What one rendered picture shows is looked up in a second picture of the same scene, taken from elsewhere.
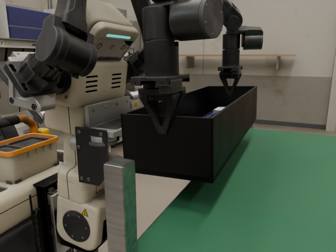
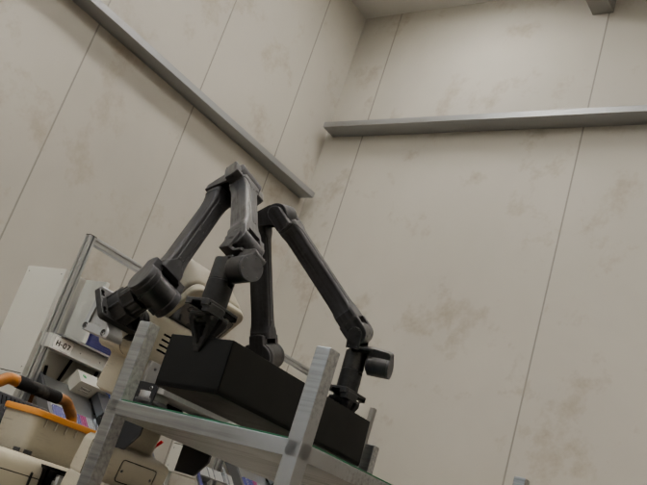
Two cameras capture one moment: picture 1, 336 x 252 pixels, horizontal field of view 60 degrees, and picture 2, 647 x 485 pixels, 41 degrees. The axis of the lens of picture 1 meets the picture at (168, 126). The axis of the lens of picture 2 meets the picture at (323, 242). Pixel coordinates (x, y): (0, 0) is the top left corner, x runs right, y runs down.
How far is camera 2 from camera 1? 1.38 m
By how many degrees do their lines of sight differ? 36
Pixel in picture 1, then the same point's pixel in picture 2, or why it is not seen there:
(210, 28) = (246, 273)
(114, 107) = not seen: hidden behind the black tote
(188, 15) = (235, 262)
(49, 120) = (104, 377)
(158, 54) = (212, 287)
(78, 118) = not seen: hidden behind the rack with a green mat
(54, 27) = (152, 265)
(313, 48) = not seen: outside the picture
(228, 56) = (344, 375)
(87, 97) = (156, 356)
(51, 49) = (142, 279)
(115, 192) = (139, 338)
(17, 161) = (39, 426)
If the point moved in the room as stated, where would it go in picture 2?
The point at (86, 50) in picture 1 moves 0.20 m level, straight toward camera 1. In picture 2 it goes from (171, 293) to (165, 268)
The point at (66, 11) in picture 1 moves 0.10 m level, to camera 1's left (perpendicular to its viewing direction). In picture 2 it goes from (168, 258) to (131, 249)
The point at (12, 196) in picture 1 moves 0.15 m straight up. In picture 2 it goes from (15, 457) to (40, 398)
